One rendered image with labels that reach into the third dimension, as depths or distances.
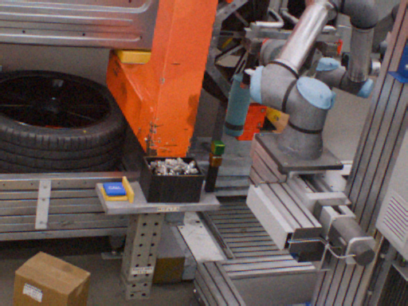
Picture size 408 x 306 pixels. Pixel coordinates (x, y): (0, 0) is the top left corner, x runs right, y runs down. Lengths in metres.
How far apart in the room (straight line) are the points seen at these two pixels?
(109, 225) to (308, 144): 1.01
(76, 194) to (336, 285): 1.05
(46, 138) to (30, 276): 0.55
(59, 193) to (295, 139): 0.99
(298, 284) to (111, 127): 0.96
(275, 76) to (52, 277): 1.06
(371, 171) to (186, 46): 0.81
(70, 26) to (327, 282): 1.42
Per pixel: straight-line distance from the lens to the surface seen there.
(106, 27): 3.36
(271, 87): 2.60
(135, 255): 3.06
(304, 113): 2.57
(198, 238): 3.46
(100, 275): 3.29
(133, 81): 3.28
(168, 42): 2.87
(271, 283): 3.08
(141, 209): 2.90
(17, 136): 3.17
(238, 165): 3.78
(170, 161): 2.96
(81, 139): 3.18
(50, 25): 3.31
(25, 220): 3.18
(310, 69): 3.61
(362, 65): 2.97
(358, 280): 2.66
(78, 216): 3.22
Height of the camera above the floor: 1.96
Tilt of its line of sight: 27 degrees down
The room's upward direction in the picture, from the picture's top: 12 degrees clockwise
